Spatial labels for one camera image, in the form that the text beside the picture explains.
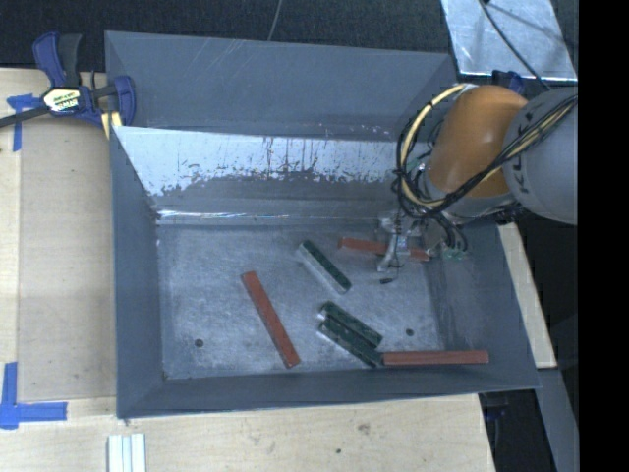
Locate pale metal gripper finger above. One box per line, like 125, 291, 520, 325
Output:
375, 241, 395, 273
393, 235, 413, 268

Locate red-brown flat block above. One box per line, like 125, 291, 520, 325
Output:
336, 235, 431, 263
240, 269, 303, 370
381, 349, 490, 368

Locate dark green flat block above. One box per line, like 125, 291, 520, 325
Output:
296, 239, 354, 296
321, 315, 379, 358
319, 300, 384, 347
316, 323, 385, 369

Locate grey metal bin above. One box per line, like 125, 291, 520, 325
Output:
103, 29, 543, 420

